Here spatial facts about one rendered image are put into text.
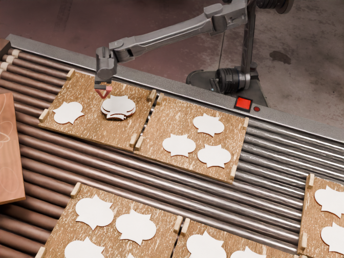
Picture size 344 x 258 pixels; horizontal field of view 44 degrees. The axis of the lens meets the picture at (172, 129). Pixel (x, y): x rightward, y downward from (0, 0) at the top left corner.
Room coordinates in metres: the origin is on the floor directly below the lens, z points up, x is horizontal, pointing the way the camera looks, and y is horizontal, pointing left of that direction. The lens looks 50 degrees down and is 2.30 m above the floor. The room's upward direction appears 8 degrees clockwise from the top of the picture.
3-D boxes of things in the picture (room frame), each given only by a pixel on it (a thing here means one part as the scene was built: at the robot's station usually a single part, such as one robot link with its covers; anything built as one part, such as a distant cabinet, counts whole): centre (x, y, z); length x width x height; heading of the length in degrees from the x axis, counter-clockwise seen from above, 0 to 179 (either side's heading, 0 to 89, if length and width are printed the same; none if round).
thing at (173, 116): (1.14, -0.10, 0.93); 0.41 x 0.35 x 0.02; 79
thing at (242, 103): (1.38, -0.31, 0.92); 0.06 x 0.06 x 0.01; 79
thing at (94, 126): (1.22, 0.32, 0.93); 0.41 x 0.35 x 0.02; 81
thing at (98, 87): (1.18, 0.29, 1.10); 0.07 x 0.07 x 0.09; 9
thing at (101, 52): (1.20, 0.29, 1.24); 0.07 x 0.06 x 0.07; 15
